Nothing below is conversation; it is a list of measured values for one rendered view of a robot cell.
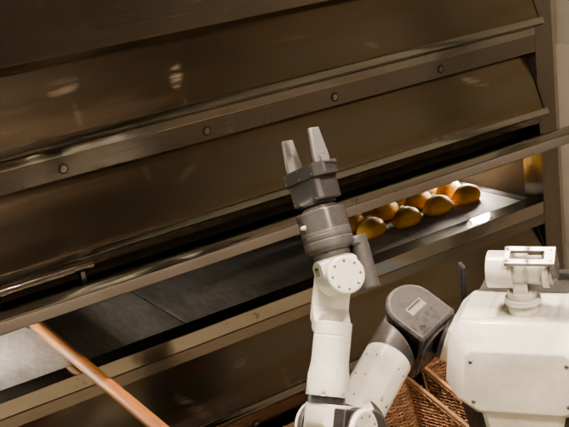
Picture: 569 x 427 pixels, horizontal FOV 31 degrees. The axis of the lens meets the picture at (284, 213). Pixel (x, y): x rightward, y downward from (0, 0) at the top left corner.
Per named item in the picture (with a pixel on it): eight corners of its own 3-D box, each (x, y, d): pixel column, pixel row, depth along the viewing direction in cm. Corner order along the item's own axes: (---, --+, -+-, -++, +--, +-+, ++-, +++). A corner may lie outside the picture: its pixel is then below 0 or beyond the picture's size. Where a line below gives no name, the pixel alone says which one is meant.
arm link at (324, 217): (308, 173, 190) (325, 235, 189) (266, 180, 184) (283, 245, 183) (350, 155, 179) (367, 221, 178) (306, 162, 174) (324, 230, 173)
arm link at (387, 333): (363, 368, 197) (394, 316, 205) (406, 389, 194) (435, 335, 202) (367, 335, 188) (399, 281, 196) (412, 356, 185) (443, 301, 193)
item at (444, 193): (255, 205, 343) (253, 189, 342) (369, 169, 367) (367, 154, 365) (367, 243, 294) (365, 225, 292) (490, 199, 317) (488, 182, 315)
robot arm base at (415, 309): (368, 366, 200) (389, 321, 206) (432, 390, 196) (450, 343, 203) (374, 322, 188) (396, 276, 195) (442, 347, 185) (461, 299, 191)
